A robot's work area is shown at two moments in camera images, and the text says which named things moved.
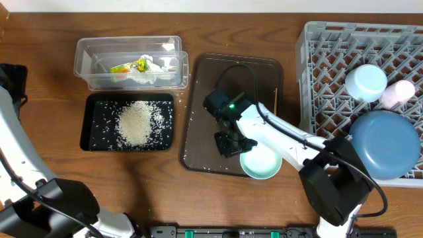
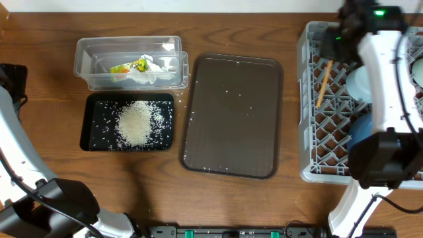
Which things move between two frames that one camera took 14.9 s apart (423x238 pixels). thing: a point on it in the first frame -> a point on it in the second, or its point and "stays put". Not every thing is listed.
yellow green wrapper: x=140 y=65 stays put
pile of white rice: x=135 y=122 stays put
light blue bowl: x=365 y=82 stays put
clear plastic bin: x=131 y=63 stays put
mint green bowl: x=260 y=163 -> x=416 y=69
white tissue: x=149 y=76 stays put
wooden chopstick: x=275 y=102 -> x=326 y=75
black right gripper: x=225 y=151 -> x=327 y=51
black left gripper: x=14 y=76 stays put
